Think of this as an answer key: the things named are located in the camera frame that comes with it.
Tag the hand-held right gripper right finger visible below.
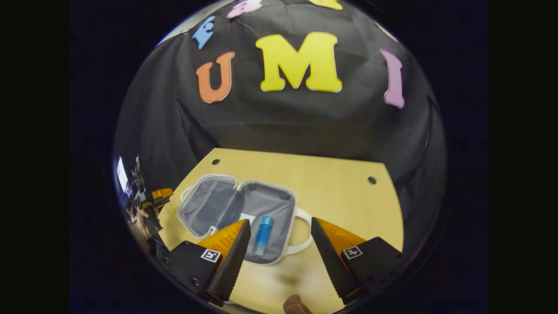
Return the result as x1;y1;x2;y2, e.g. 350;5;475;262
310;217;404;305

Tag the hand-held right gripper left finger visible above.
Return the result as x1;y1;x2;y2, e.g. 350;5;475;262
163;218;252;307

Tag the blue cap skin care bottle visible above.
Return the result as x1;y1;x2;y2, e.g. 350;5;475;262
252;215;274;256

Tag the white suitcase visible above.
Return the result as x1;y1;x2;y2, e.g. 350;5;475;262
177;174;313;266

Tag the bright screen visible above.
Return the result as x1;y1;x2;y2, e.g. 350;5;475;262
116;156;130;195

